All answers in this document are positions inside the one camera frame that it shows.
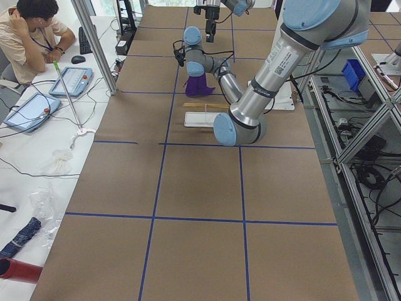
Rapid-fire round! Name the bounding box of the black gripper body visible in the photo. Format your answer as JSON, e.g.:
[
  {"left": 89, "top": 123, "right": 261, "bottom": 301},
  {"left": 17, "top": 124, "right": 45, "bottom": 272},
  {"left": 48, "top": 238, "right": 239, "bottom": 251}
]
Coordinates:
[{"left": 193, "top": 5, "right": 219, "bottom": 33}]

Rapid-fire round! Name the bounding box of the purple microfibre towel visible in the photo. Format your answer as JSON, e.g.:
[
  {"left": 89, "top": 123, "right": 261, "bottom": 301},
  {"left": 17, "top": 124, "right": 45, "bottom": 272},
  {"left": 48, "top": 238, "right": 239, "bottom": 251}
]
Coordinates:
[{"left": 185, "top": 73, "right": 216, "bottom": 97}]

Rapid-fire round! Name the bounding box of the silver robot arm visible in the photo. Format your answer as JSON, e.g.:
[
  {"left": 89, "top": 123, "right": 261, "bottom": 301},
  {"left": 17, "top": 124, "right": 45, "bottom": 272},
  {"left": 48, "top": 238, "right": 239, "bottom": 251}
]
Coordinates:
[
  {"left": 184, "top": 1, "right": 371, "bottom": 146},
  {"left": 193, "top": 0, "right": 255, "bottom": 43}
]

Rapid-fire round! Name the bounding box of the white towel rack base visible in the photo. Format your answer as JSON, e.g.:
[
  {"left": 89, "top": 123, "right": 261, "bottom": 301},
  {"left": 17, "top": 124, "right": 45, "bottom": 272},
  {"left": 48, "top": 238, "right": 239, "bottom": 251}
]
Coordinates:
[{"left": 184, "top": 112, "right": 219, "bottom": 128}]

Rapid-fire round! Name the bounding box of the black keyboard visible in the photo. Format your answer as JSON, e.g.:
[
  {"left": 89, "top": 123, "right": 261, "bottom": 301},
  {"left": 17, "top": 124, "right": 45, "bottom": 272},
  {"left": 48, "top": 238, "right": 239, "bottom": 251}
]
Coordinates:
[{"left": 78, "top": 26, "right": 92, "bottom": 55}]

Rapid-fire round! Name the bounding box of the black computer mouse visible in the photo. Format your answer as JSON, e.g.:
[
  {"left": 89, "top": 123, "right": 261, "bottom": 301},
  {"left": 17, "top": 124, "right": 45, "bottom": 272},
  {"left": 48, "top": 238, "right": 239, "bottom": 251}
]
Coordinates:
[{"left": 71, "top": 55, "right": 86, "bottom": 65}]

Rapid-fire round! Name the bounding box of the far teach pendant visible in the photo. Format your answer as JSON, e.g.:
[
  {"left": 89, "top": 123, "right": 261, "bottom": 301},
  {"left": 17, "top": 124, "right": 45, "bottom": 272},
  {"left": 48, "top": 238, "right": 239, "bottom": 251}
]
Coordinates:
[{"left": 49, "top": 66, "right": 93, "bottom": 98}]

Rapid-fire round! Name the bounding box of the teach pendant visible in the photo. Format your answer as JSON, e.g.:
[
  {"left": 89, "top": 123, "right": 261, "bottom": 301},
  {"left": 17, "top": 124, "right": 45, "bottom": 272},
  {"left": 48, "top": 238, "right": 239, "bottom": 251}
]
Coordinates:
[
  {"left": 3, "top": 93, "right": 61, "bottom": 133},
  {"left": 49, "top": 66, "right": 93, "bottom": 98}
]

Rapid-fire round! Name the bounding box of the blue plastic bin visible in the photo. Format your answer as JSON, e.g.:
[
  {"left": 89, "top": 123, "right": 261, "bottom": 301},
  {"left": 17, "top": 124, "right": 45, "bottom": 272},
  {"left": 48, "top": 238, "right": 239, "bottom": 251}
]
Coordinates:
[{"left": 341, "top": 59, "right": 366, "bottom": 93}]

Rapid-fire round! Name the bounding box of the seated person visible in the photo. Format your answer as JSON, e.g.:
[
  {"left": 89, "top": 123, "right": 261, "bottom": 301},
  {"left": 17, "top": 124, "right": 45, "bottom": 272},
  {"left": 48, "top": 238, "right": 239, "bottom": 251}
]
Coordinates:
[{"left": 1, "top": 0, "right": 76, "bottom": 84}]

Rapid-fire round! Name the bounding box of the near teach pendant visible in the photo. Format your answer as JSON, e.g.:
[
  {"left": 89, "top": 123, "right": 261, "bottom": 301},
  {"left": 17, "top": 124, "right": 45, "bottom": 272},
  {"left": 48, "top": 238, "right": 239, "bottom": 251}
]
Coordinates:
[{"left": 3, "top": 93, "right": 61, "bottom": 133}]

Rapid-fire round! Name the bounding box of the white crumpled cloth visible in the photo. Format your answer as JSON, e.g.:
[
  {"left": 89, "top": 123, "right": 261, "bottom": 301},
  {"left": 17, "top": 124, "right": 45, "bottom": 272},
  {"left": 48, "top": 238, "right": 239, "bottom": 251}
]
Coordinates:
[{"left": 46, "top": 149, "right": 73, "bottom": 176}]

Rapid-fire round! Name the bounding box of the clear plastic bag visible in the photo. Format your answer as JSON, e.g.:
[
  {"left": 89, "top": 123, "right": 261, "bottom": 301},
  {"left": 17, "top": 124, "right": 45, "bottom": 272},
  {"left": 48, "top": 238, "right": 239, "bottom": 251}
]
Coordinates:
[{"left": 29, "top": 187, "right": 63, "bottom": 249}]

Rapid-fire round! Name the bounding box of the folded dark blue umbrella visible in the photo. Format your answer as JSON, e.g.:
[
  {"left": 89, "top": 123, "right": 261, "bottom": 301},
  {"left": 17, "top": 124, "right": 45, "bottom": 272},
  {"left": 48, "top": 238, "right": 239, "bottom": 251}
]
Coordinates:
[{"left": 1, "top": 217, "right": 41, "bottom": 259}]

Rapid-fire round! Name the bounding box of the red cylinder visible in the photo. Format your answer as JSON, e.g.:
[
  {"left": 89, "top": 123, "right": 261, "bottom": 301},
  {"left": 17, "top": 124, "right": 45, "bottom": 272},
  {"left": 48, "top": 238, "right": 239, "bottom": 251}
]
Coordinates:
[{"left": 1, "top": 258, "right": 43, "bottom": 283}]

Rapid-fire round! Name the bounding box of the left black braided cable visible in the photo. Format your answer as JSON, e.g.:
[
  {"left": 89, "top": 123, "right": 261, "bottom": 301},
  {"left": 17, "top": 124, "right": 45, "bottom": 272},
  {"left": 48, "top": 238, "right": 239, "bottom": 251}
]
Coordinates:
[{"left": 171, "top": 40, "right": 236, "bottom": 67}]

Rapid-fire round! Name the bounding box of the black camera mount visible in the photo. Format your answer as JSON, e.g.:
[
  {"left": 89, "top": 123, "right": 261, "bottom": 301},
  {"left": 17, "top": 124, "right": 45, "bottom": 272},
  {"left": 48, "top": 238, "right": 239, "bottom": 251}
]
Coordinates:
[{"left": 173, "top": 47, "right": 185, "bottom": 67}]

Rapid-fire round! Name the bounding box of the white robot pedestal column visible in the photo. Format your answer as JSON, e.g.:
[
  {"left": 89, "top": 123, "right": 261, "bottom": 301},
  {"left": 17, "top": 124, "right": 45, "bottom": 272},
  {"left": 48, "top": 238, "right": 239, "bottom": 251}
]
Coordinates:
[{"left": 265, "top": 82, "right": 295, "bottom": 111}]

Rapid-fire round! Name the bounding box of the aluminium frame post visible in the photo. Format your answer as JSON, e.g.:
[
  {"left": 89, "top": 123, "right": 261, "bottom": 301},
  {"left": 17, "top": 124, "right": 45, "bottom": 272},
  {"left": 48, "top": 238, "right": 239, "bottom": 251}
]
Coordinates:
[{"left": 71, "top": 0, "right": 117, "bottom": 95}]

